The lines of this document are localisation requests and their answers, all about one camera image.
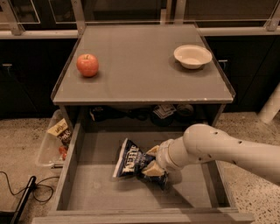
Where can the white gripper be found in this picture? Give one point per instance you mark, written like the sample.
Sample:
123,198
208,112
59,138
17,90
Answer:
162,157

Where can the blue Kettle chip bag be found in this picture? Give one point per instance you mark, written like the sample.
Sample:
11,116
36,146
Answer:
132,160

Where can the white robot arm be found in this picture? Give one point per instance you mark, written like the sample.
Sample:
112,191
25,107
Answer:
202,143

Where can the items behind drawer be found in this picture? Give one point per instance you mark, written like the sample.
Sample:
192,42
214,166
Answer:
160,115

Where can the open grey top drawer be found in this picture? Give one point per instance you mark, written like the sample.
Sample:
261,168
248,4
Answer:
88,193

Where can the grey cabinet counter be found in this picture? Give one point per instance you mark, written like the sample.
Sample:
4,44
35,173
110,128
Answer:
137,67

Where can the brown snack bag in bin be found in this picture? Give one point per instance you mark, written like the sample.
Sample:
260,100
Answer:
61,131

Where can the clear plastic storage bin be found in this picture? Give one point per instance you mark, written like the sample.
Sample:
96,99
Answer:
52,153

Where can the white paper bowl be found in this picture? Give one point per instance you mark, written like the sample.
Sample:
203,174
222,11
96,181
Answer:
192,56

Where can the red apple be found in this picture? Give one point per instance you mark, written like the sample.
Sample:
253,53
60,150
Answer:
87,65

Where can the black device on floor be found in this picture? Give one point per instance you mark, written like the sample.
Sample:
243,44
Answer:
14,216

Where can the white railing frame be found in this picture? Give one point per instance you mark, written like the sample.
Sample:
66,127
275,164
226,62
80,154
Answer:
74,17

